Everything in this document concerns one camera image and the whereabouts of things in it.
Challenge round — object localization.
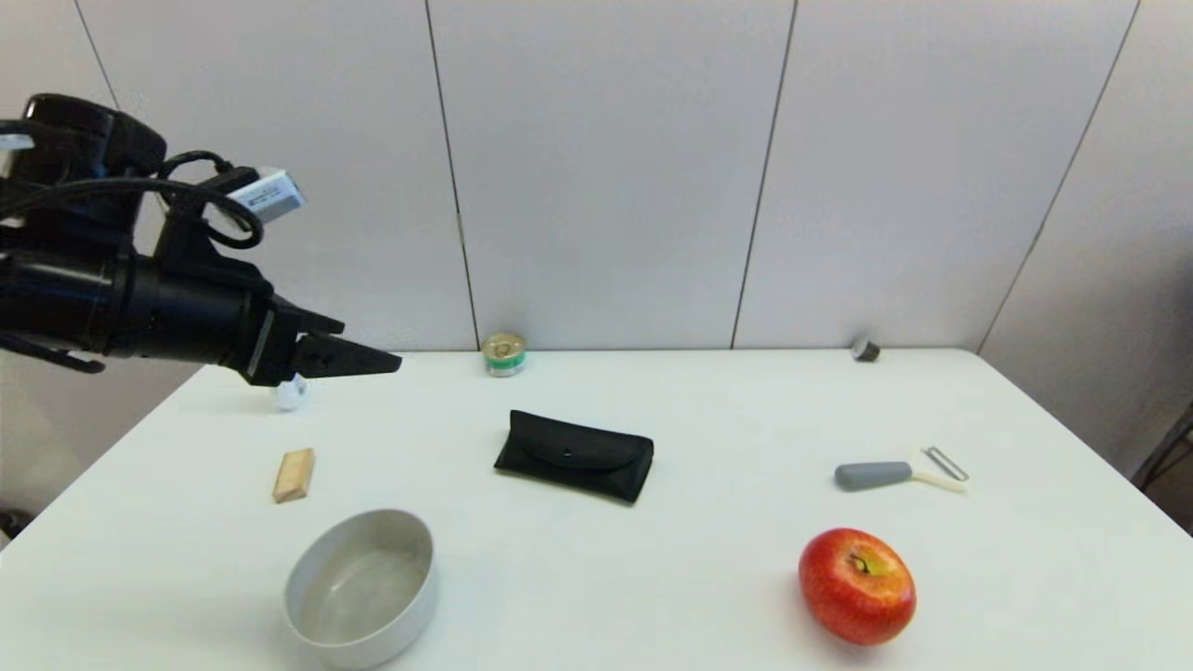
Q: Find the black glasses case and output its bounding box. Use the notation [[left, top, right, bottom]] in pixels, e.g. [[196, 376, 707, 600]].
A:
[[493, 409, 655, 504]]

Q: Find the small wooden block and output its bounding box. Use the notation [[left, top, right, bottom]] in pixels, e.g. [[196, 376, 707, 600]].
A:
[[272, 447, 316, 504]]

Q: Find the green labelled tin can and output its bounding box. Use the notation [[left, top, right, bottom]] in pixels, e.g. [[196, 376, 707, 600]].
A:
[[481, 333, 528, 378]]

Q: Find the grey round bowl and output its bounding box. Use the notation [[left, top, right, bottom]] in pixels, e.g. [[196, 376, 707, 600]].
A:
[[283, 508, 439, 669]]

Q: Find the red apple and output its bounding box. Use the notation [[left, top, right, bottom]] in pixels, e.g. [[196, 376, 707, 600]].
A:
[[798, 527, 917, 646]]

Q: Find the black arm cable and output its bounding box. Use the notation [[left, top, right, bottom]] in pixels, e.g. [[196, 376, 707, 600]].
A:
[[0, 149, 267, 251]]

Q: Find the grey handled white peeler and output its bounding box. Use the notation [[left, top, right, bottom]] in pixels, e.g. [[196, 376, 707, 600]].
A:
[[833, 445, 970, 494]]

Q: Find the black cable beside table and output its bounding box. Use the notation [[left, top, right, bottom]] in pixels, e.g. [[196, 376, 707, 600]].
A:
[[1131, 401, 1193, 495]]

